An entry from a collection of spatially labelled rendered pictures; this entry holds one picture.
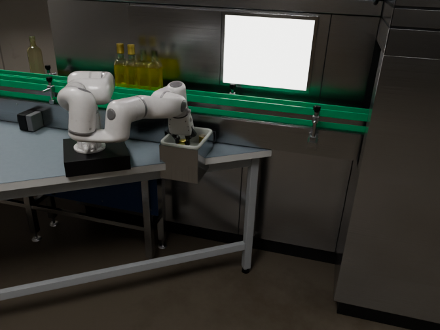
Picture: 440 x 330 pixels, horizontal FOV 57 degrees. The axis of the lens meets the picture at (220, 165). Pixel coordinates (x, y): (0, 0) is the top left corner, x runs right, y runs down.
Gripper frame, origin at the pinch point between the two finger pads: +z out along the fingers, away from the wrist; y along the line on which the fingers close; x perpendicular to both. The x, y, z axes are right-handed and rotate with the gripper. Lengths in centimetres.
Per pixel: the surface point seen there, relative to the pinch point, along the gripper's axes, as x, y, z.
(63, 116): -8, 64, 0
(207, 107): -20.5, -5.9, -5.7
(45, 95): -12, 74, -8
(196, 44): -42.5, 4.8, -25.8
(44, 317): 59, 55, 67
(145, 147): 0.8, 18.4, 5.4
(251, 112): -20.3, -26.6, -5.8
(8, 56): -192, 265, 73
